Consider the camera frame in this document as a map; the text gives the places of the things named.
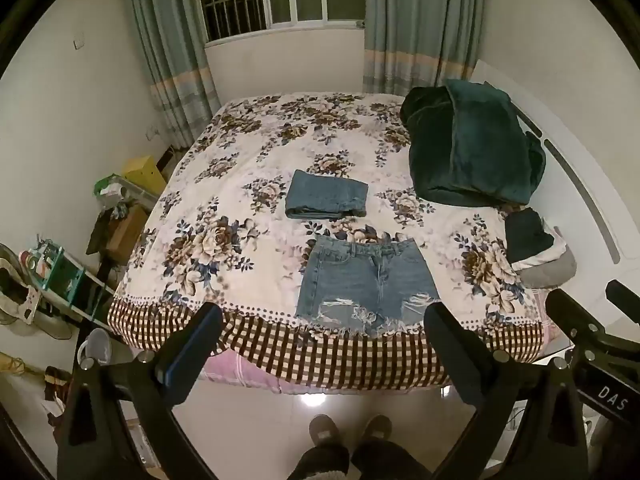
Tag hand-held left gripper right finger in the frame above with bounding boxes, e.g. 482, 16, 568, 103
423, 301, 589, 480

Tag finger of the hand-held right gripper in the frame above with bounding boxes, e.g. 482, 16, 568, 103
545, 288, 607, 347
605, 280, 640, 313

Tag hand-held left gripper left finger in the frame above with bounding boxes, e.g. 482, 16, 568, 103
56, 302, 224, 480

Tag ripped denim shorts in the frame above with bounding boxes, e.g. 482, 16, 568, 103
294, 236, 442, 337

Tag grey garment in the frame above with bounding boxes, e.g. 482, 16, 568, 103
519, 249, 578, 290

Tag pink mattress cover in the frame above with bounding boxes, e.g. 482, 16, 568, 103
202, 347, 451, 396

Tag black garment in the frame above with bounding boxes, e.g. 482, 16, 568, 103
503, 208, 557, 267

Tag person's right slipper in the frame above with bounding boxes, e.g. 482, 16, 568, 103
361, 414, 393, 445

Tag person's slipper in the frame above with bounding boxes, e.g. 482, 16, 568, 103
361, 414, 393, 445
308, 414, 340, 448

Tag person's right leg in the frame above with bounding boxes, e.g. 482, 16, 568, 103
351, 437, 433, 480

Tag brown cardboard box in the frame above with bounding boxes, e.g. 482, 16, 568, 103
104, 204, 149, 264

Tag floral checkered bedsheet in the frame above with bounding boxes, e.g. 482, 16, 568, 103
107, 91, 576, 393

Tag white bed headboard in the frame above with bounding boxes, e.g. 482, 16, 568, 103
469, 59, 640, 313

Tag teal storage shelf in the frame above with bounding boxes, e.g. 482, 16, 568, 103
20, 239, 98, 313

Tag person's left slipper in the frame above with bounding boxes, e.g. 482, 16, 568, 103
308, 414, 340, 448

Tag yellow box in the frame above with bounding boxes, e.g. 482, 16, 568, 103
122, 156, 167, 196

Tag white floor fan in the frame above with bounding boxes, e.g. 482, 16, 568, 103
0, 244, 43, 328

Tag dark green blanket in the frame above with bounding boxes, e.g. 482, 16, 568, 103
399, 78, 547, 209

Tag folded blue jeans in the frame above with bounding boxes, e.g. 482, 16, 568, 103
285, 169, 370, 221

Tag grey-green striped curtain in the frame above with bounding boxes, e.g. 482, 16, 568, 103
119, 0, 222, 150
362, 0, 487, 97

